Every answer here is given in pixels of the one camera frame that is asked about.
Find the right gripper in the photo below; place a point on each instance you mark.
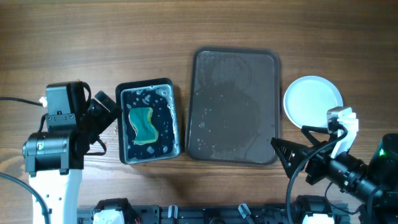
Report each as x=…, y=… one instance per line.
x=300, y=150

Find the white plate top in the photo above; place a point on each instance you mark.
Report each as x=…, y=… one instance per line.
x=307, y=100

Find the green yellow sponge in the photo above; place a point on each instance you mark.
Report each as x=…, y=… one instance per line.
x=141, y=122

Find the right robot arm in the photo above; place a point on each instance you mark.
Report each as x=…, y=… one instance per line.
x=375, y=184

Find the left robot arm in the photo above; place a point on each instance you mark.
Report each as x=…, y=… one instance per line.
x=54, y=159

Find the brown plastic tray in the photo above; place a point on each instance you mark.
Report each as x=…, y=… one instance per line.
x=234, y=106

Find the black water basin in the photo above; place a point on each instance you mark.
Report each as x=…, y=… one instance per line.
x=157, y=94

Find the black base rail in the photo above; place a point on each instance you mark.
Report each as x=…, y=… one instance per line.
x=306, y=209

